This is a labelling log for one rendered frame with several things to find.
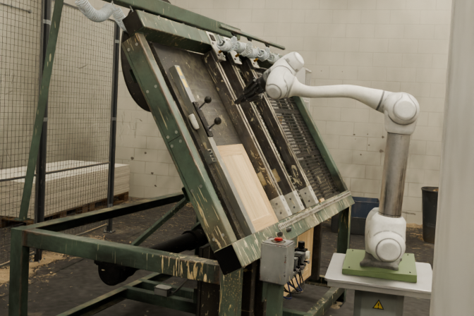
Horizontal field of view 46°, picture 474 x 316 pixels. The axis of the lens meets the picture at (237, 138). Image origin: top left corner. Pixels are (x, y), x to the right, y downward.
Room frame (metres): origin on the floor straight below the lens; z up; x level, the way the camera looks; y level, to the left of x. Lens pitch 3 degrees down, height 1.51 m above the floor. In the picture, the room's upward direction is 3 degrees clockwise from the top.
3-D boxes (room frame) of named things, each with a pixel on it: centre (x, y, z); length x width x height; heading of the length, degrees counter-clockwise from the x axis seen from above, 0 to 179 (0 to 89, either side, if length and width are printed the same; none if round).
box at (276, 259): (2.47, -0.21, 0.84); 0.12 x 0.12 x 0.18; 65
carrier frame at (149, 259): (3.77, 0.13, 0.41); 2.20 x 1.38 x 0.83; 155
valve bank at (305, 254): (2.90, -0.33, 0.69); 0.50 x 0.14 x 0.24; 155
